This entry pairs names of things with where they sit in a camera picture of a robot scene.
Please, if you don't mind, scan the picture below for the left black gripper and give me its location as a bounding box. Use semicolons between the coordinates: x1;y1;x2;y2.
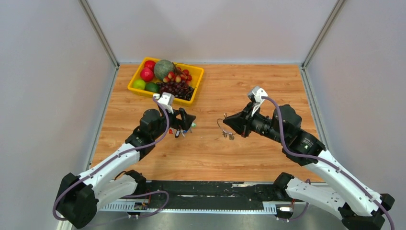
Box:
152;106;196;140

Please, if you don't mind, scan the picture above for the green melon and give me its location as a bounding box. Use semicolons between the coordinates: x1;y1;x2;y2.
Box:
154;59;176;81

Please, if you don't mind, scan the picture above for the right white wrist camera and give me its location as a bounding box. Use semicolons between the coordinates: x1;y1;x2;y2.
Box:
247;86;268;117

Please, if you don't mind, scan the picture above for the aluminium frame rail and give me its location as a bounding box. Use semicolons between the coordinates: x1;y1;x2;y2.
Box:
60;179;318;215

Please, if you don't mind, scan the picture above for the large silver keyring with clips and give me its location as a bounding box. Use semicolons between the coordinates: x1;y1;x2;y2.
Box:
216;118;235;141

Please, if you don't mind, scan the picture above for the red apple back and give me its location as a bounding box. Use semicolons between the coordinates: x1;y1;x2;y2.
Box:
144;60;156;71

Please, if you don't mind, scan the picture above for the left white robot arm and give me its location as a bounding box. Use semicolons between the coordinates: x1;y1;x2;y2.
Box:
53;108;196;229

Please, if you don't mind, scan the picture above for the purple grape bunch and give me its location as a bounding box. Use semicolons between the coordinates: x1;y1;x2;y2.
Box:
157;80;194;101

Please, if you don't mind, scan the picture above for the red apple front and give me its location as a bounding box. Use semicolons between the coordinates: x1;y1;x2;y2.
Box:
140;67;155;82

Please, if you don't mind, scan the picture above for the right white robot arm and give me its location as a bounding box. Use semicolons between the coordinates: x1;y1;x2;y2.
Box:
223;102;395;230

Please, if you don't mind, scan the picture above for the pile of coloured tagged keys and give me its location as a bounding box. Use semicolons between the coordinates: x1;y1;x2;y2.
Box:
168;122;197;138

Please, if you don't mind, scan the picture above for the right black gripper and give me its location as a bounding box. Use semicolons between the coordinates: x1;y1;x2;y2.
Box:
223;102;287;144

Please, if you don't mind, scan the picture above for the dark green lime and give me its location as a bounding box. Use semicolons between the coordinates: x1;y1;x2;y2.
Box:
145;82;160;93

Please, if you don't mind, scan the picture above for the red lychee cluster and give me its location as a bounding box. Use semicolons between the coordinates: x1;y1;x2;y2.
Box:
163;67;192;86

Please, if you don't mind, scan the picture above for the red apple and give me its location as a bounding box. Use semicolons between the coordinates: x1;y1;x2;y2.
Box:
140;67;155;82
144;60;156;71

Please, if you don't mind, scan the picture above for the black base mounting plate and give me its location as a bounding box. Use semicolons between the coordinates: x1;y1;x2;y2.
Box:
115;180;305;219

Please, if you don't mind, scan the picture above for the light green lime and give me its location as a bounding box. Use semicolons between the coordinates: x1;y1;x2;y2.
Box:
132;79;146;90

